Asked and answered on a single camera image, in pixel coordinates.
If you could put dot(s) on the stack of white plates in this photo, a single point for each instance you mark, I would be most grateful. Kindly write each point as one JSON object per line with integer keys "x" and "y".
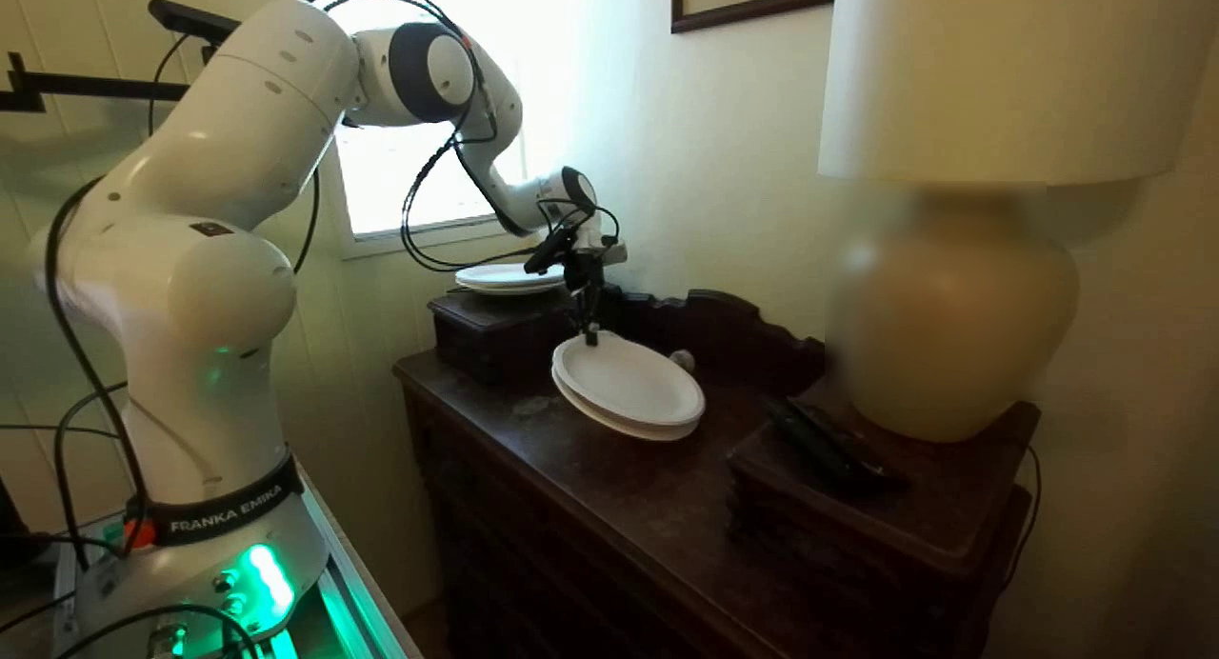
{"x": 629, "y": 383}
{"x": 505, "y": 278}

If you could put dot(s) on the small grey round knob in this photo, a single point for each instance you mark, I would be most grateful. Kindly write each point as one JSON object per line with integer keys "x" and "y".
{"x": 682, "y": 360}

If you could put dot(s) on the dark picture frame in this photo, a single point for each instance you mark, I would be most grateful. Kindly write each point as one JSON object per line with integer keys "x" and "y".
{"x": 743, "y": 7}

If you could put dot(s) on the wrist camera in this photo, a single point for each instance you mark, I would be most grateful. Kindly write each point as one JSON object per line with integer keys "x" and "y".
{"x": 549, "y": 251}

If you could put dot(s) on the camera on mount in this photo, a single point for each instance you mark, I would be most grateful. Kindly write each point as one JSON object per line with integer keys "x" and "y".
{"x": 95, "y": 86}

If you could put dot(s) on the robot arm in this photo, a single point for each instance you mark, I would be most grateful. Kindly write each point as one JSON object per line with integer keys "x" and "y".
{"x": 190, "y": 259}

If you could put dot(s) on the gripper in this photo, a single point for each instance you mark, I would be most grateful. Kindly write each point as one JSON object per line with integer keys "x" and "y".
{"x": 579, "y": 270}

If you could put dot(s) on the window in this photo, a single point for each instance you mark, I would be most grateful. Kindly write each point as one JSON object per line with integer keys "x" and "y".
{"x": 419, "y": 183}

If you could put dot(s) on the table lamp with white shade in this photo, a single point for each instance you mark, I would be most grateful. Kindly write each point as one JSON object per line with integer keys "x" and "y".
{"x": 952, "y": 335}

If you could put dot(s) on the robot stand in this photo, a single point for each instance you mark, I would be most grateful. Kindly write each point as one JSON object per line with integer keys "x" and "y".
{"x": 357, "y": 621}

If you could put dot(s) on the black remote control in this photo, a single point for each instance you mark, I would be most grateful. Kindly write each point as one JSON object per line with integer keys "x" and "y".
{"x": 824, "y": 445}

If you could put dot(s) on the dark wooden dresser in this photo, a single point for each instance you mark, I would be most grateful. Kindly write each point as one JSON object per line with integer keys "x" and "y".
{"x": 609, "y": 526}

